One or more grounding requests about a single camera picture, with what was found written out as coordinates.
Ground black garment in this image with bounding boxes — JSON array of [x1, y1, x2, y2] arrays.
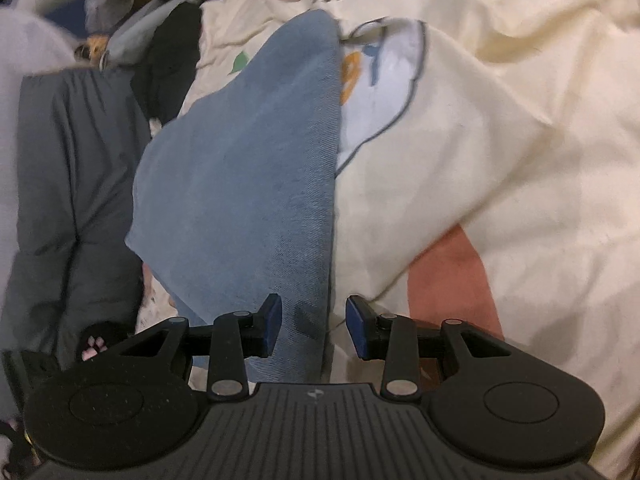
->
[[131, 5, 203, 126]]

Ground small teddy bear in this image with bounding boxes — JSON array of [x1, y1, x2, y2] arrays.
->
[[75, 34, 108, 61]]

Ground light blue jeans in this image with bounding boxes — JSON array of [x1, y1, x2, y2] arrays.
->
[[125, 10, 346, 386]]

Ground clear plastic bag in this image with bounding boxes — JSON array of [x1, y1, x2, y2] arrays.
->
[[84, 0, 133, 31]]

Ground cream bear print bedsheet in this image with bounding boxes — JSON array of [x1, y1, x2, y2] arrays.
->
[[135, 0, 640, 466]]

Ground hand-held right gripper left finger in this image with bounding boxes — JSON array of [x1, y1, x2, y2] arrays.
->
[[117, 294, 282, 402]]

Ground black paw print sock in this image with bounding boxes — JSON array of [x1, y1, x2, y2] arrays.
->
[[76, 321, 131, 361]]

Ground grey neck pillow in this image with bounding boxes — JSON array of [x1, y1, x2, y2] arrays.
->
[[100, 0, 201, 71]]

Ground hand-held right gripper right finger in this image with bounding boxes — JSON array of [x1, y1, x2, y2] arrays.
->
[[346, 295, 511, 401]]

